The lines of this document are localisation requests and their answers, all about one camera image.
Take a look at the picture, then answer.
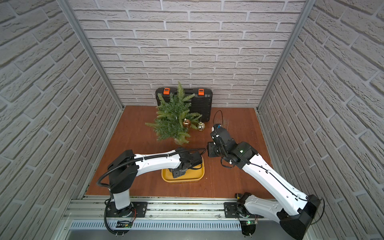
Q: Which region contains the shiny gold ball ornament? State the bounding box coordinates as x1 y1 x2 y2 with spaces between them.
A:
197 122 206 132

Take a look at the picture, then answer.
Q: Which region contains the brown shiny ball ornament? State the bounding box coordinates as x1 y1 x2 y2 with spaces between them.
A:
183 119 191 128

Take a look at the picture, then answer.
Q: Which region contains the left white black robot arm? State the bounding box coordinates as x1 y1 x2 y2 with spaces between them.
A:
97 148 206 211

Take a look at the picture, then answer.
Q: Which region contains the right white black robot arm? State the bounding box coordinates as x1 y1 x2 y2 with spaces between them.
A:
207 142 321 240

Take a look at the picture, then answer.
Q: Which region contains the small green christmas tree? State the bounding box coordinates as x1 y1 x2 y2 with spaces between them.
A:
145 83 202 146

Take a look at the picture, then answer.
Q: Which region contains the yellow plastic tray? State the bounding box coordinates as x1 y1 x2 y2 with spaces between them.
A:
162 161 205 184

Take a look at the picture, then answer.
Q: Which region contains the black tool case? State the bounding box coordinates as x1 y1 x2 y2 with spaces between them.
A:
155 87 213 123

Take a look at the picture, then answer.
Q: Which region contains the right thin black cable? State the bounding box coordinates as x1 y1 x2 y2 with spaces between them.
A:
212 109 325 226

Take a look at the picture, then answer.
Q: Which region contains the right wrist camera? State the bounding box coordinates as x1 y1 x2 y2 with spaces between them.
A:
211 124 232 145

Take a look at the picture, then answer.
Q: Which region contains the left black corrugated cable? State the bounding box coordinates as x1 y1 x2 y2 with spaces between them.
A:
96 148 207 236

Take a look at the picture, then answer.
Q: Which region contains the aluminium mounting rail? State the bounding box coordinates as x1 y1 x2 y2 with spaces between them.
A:
63 196 283 232

